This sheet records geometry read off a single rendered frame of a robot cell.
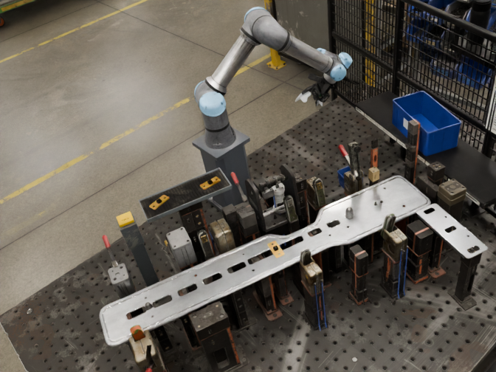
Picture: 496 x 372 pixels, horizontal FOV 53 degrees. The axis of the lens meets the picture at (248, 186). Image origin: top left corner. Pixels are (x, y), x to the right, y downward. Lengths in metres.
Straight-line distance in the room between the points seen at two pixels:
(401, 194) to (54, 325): 1.61
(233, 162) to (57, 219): 2.03
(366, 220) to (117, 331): 1.04
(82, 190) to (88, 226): 0.47
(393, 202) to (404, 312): 0.45
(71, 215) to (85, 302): 1.71
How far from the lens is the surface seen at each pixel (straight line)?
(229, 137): 2.36
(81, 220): 4.01
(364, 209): 2.12
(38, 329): 2.49
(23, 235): 4.14
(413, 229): 2.08
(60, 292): 2.57
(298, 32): 4.86
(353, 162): 2.14
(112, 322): 1.95
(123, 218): 2.07
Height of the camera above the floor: 2.49
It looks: 41 degrees down
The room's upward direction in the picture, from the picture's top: 11 degrees counter-clockwise
